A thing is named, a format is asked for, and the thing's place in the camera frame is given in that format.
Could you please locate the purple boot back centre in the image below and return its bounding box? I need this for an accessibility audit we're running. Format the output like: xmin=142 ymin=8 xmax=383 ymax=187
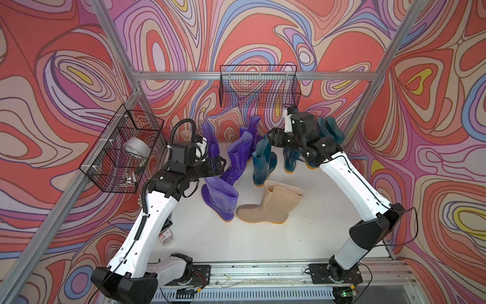
xmin=240 ymin=115 xmax=263 ymax=162

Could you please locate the white tape roll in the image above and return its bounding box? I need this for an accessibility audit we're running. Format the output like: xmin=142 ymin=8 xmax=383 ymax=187
xmin=123 ymin=137 xmax=151 ymax=158

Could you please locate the small red white packet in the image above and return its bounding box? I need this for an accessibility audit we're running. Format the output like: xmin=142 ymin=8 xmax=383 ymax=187
xmin=159 ymin=228 xmax=175 ymax=246

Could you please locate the purple boot leaning centre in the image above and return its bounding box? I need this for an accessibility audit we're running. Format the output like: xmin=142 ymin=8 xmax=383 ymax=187
xmin=221 ymin=131 xmax=253 ymax=186

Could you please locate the beige boot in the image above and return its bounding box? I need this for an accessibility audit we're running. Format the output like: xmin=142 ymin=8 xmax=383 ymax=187
xmin=180 ymin=130 xmax=197 ymax=143
xmin=236 ymin=181 xmax=305 ymax=224

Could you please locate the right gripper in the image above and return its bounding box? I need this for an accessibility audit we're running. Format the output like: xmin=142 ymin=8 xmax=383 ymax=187
xmin=266 ymin=127 xmax=305 ymax=153

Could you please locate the purple boot upright back left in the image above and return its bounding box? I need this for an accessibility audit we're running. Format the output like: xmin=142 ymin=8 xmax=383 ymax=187
xmin=202 ymin=122 xmax=221 ymax=165

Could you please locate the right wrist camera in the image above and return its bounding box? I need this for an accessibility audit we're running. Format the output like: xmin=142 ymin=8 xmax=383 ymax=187
xmin=284 ymin=106 xmax=319 ymax=136

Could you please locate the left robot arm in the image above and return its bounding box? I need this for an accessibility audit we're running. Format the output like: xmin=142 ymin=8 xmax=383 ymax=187
xmin=91 ymin=156 xmax=226 ymax=303

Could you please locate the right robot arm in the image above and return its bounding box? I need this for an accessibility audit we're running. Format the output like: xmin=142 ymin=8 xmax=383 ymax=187
xmin=266 ymin=128 xmax=405 ymax=281

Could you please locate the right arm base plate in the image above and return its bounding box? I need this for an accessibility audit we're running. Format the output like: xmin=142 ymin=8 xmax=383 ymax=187
xmin=305 ymin=263 xmax=363 ymax=286

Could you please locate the teal boot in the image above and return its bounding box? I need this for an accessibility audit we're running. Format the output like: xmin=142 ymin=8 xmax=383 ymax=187
xmin=306 ymin=117 xmax=334 ymax=170
xmin=283 ymin=147 xmax=301 ymax=174
xmin=325 ymin=116 xmax=345 ymax=144
xmin=252 ymin=136 xmax=278 ymax=186

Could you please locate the black wire basket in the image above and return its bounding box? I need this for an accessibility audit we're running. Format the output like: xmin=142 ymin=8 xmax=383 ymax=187
xmin=79 ymin=105 xmax=164 ymax=193
xmin=219 ymin=63 xmax=301 ymax=108

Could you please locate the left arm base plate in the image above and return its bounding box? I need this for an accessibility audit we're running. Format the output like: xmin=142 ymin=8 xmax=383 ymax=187
xmin=166 ymin=264 xmax=211 ymax=287

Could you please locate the purple boot front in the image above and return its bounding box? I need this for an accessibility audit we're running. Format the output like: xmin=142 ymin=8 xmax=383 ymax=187
xmin=201 ymin=177 xmax=239 ymax=222

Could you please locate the black wire basket back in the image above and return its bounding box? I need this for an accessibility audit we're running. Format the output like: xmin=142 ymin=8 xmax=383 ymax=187
xmin=219 ymin=63 xmax=301 ymax=108

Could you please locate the black wire basket left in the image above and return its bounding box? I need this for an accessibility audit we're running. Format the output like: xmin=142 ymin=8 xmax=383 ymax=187
xmin=79 ymin=105 xmax=164 ymax=193

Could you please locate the beige boot front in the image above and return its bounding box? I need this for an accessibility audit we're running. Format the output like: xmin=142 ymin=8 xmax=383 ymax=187
xmin=236 ymin=181 xmax=305 ymax=224

